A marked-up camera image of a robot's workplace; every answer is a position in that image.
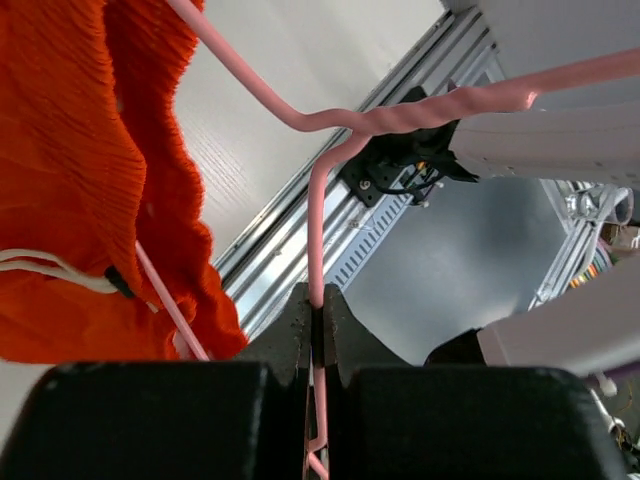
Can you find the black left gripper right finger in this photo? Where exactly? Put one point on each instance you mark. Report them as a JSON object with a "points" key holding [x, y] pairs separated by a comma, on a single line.
{"points": [[391, 420]]}

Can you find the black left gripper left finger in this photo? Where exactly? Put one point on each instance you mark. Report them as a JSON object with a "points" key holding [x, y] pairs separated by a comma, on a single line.
{"points": [[245, 418]]}

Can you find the orange shorts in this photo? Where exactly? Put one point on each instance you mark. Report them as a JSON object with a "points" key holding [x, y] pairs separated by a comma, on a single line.
{"points": [[93, 168]]}

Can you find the pink hanger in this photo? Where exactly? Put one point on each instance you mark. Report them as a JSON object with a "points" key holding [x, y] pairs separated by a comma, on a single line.
{"points": [[320, 200]]}

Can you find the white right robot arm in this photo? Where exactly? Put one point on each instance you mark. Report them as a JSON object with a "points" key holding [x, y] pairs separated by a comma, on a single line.
{"points": [[569, 110]]}

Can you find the white slotted cable duct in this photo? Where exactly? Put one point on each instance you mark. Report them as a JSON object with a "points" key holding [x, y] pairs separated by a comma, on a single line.
{"points": [[364, 231]]}

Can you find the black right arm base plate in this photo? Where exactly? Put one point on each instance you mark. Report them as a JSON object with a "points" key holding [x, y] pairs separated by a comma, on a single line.
{"points": [[409, 164]]}

